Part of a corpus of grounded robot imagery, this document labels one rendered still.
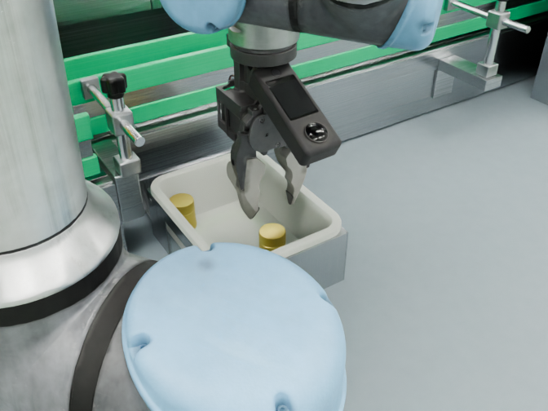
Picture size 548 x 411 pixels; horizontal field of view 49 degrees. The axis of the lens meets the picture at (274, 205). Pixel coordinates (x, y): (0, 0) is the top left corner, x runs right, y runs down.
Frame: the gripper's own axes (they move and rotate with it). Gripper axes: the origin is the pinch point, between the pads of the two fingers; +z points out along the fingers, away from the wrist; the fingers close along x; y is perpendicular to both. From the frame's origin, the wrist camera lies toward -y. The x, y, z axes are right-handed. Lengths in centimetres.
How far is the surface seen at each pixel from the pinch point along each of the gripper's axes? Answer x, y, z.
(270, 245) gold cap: 1.5, -1.6, 4.6
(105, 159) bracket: 15.6, 15.2, -3.6
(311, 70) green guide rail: -20.8, 22.8, -4.5
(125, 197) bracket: 15.1, 10.6, -0.3
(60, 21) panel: 12.8, 38.1, -13.8
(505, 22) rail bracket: -49, 11, -11
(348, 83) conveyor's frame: -27.1, 21.2, -1.4
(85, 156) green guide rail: 18.4, 12.6, -6.3
